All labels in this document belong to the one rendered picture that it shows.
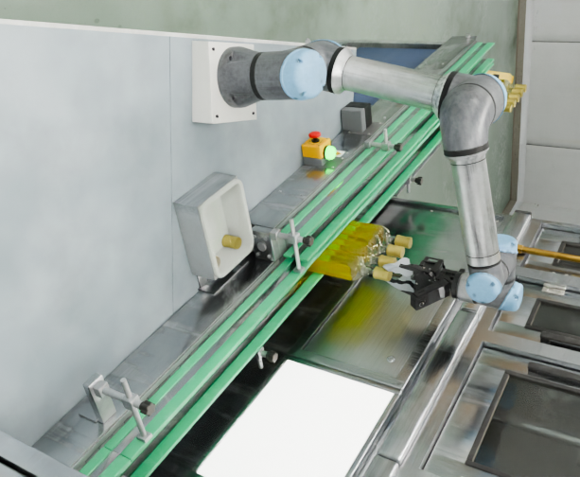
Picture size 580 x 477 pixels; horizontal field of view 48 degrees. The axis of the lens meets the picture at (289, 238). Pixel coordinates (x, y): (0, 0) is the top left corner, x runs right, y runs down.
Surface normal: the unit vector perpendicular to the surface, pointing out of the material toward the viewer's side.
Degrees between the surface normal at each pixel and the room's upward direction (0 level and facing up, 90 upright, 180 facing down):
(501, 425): 90
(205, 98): 90
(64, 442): 90
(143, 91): 0
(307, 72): 7
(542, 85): 90
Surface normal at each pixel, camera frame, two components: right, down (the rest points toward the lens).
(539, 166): -0.51, 0.51
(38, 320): 0.85, 0.17
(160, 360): -0.14, -0.84
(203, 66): -0.54, 0.21
